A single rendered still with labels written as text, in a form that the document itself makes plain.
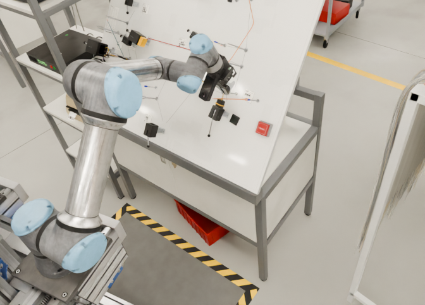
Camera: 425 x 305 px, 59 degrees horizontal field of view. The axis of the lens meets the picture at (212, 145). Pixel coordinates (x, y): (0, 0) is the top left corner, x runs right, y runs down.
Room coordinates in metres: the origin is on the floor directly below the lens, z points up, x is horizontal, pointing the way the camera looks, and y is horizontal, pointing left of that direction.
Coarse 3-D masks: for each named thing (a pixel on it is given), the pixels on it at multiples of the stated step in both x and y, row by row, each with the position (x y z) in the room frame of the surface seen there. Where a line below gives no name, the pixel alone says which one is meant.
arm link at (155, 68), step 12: (84, 60) 0.89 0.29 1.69; (96, 60) 0.96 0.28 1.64; (132, 60) 1.07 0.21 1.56; (144, 60) 1.10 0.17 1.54; (156, 60) 1.14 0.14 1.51; (168, 60) 1.16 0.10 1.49; (72, 72) 0.84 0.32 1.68; (132, 72) 1.01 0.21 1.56; (144, 72) 1.05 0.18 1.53; (156, 72) 1.10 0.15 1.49; (168, 72) 1.12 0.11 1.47; (72, 96) 0.82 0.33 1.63
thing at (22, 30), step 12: (0, 12) 3.77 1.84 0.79; (12, 12) 3.84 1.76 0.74; (12, 24) 3.80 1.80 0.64; (24, 24) 3.87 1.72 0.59; (36, 24) 3.94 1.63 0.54; (48, 24) 3.98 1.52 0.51; (0, 36) 3.70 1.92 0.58; (12, 36) 3.77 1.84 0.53; (24, 36) 3.84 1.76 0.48; (36, 36) 3.91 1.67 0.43; (0, 48) 3.63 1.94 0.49; (24, 84) 3.65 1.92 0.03
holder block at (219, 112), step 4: (212, 108) 1.28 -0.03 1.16; (216, 108) 1.27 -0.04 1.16; (212, 112) 1.27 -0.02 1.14; (216, 112) 1.26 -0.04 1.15; (220, 112) 1.26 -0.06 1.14; (208, 116) 1.27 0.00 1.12; (212, 116) 1.27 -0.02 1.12; (216, 116) 1.25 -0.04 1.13; (220, 116) 1.27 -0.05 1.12; (216, 120) 1.25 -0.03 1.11
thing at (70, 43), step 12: (60, 36) 2.29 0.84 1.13; (72, 36) 2.26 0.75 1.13; (84, 36) 2.23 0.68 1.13; (36, 48) 2.18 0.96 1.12; (48, 48) 2.15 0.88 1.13; (60, 48) 2.13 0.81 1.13; (72, 48) 2.10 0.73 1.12; (84, 48) 2.08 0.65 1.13; (36, 60) 2.08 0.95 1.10; (48, 60) 2.00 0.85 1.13; (72, 60) 1.96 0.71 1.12
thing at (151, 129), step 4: (148, 124) 1.42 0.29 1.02; (152, 124) 1.44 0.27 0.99; (148, 128) 1.41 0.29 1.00; (152, 128) 1.40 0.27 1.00; (156, 128) 1.41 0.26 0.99; (160, 128) 1.47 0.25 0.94; (144, 132) 1.41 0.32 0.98; (148, 132) 1.39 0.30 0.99; (152, 132) 1.39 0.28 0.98; (156, 132) 1.41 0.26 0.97; (160, 132) 1.44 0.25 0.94; (148, 136) 1.38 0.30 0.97; (152, 136) 1.39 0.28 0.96; (148, 140) 1.39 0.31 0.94; (148, 144) 1.38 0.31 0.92
